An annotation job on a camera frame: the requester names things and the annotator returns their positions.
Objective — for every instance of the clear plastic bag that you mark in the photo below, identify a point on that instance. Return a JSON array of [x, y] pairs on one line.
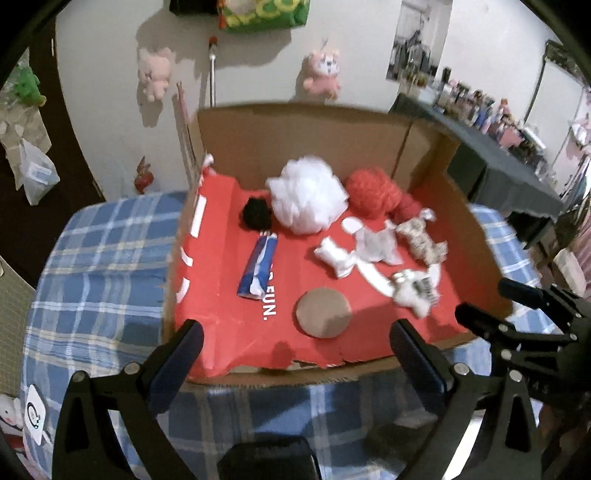
[[39, 170]]

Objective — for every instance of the dark bag on wardrobe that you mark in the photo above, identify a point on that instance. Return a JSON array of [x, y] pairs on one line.
[[565, 57]]

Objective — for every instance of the large white bath puff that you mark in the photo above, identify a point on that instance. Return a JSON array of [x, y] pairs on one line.
[[307, 194]]

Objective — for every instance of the blue white packet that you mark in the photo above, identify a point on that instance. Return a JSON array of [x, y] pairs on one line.
[[256, 272]]

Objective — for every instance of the dark dresser table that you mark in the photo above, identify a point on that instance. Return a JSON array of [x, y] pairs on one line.
[[498, 175]]

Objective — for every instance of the white pink plush toy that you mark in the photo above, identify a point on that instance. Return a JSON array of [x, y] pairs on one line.
[[10, 413]]

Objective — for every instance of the white fluffy checkered bow clip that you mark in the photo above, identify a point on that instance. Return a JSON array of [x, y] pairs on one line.
[[411, 290]]

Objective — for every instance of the white flat device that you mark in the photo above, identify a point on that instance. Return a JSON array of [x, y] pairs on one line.
[[38, 413]]

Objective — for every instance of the orange bath puff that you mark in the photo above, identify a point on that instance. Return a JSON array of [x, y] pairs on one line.
[[369, 189]]

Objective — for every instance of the white wardrobe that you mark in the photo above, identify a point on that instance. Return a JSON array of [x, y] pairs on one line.
[[554, 101]]

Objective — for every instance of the small red plush ornament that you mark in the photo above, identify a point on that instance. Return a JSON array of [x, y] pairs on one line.
[[144, 177]]

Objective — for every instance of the cardboard box red inside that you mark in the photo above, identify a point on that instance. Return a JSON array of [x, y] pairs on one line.
[[277, 134]]

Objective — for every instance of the dark brown door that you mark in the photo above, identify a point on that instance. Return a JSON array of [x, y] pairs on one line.
[[14, 221]]

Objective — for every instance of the blue plaid blanket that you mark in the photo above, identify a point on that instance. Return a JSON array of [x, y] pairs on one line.
[[101, 286]]

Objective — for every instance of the hanging door organizer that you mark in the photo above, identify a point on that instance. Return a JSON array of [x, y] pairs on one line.
[[23, 129]]

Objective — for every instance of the pink plush cat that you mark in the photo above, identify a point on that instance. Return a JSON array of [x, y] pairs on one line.
[[323, 69]]

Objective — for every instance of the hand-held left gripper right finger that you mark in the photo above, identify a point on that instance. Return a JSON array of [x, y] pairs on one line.
[[418, 364]]

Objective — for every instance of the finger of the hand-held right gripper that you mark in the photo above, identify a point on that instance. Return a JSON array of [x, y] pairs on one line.
[[485, 325], [521, 291]]

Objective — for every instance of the black bag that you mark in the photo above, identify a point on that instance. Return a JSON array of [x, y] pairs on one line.
[[194, 5]]

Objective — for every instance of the green plush frog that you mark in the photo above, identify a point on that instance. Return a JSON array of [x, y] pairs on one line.
[[25, 85]]

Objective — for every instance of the metal rod red tip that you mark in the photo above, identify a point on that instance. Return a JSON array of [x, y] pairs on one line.
[[212, 74]]

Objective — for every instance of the row of cosmetic bottles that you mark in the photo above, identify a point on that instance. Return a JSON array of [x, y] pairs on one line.
[[480, 108]]

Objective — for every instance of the green tote bag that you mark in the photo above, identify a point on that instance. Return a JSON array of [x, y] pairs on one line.
[[258, 14]]

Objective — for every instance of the black scrunchie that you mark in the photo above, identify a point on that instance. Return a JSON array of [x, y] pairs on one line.
[[256, 213]]

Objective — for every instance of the small white scrunchie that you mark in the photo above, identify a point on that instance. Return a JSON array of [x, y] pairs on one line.
[[334, 256]]

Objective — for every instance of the pink plush pig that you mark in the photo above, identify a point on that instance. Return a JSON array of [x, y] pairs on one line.
[[154, 71]]

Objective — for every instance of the wall mirror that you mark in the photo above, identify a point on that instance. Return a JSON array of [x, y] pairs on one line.
[[415, 41]]

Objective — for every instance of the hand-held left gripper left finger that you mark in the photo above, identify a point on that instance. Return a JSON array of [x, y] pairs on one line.
[[178, 364]]

